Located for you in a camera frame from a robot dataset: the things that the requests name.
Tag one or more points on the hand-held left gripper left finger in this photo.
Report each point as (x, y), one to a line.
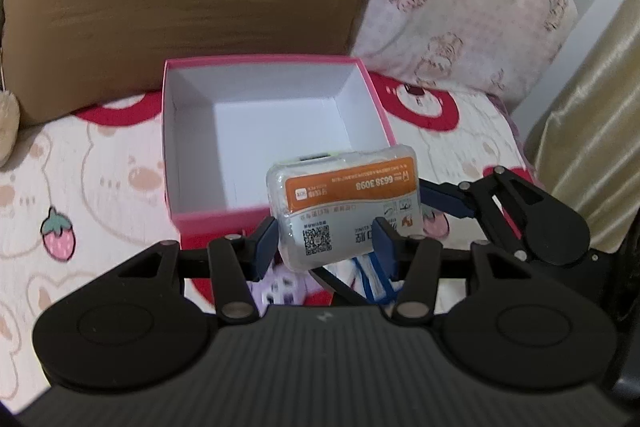
(266, 252)

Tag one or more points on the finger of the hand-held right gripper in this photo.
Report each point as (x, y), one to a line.
(336, 288)
(445, 199)

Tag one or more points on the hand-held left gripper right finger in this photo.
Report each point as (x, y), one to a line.
(385, 252)

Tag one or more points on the blue wet wipes packet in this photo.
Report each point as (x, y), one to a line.
(372, 282)

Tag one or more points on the purple plush toy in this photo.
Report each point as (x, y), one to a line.
(280, 289)

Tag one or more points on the clear packet with orange label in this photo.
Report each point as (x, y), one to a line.
(340, 202)

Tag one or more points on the pink cardboard box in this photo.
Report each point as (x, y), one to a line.
(260, 117)

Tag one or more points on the beige curtain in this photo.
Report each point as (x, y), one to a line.
(595, 107)

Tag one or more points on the pink printed pillow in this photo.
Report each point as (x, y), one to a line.
(465, 2)

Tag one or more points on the brown embroidered pillow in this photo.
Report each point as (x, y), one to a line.
(125, 7)

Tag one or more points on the beige fluffy toy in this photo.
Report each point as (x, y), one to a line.
(7, 132)

